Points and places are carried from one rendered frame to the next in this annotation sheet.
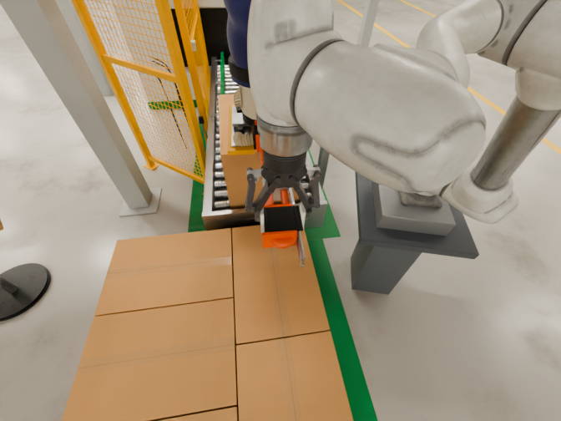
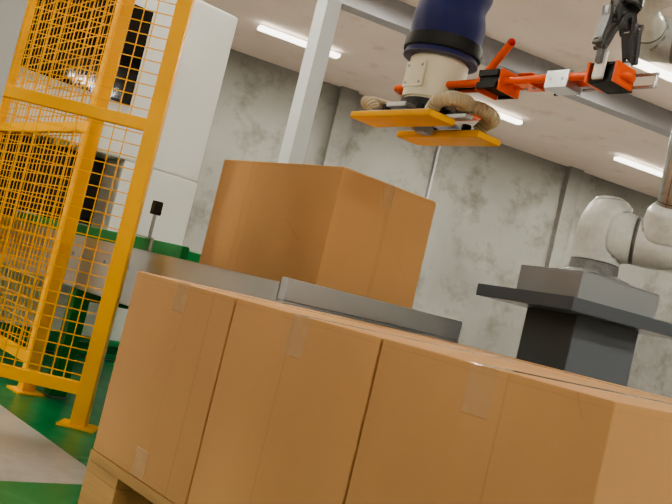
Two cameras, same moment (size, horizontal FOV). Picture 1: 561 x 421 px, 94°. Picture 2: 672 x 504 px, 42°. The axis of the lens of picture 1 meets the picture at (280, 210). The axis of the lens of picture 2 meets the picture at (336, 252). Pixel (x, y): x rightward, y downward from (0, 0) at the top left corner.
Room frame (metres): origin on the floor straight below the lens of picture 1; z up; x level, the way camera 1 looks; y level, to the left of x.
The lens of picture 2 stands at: (-1.09, 1.47, 0.58)
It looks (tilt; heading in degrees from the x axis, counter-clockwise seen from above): 3 degrees up; 330
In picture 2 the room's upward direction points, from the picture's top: 14 degrees clockwise
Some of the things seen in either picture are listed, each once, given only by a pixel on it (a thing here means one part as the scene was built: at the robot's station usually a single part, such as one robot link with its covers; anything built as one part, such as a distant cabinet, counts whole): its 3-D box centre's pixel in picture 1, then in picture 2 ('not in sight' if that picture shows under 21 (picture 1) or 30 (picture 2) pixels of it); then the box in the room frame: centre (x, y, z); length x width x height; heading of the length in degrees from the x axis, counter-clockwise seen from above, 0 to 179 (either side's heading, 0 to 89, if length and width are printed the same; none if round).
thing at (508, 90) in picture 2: (268, 135); (498, 84); (0.71, 0.04, 1.24); 0.10 x 0.08 x 0.06; 97
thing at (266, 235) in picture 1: (277, 225); (609, 76); (0.36, 0.00, 1.24); 0.08 x 0.07 x 0.05; 7
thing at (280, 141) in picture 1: (285, 129); not in sight; (0.37, 0.00, 1.48); 0.09 x 0.09 x 0.06
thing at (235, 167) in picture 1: (258, 148); (312, 240); (1.32, 0.15, 0.75); 0.60 x 0.40 x 0.40; 11
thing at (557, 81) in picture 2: (275, 185); (563, 82); (0.50, 0.02, 1.23); 0.07 x 0.07 x 0.04; 7
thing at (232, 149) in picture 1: (240, 124); (401, 113); (0.95, 0.17, 1.14); 0.34 x 0.10 x 0.05; 7
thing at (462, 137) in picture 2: not in sight; (447, 133); (0.97, -0.02, 1.14); 0.34 x 0.10 x 0.05; 7
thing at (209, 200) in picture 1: (213, 119); (92, 265); (2.06, 0.60, 0.50); 2.31 x 0.05 x 0.19; 10
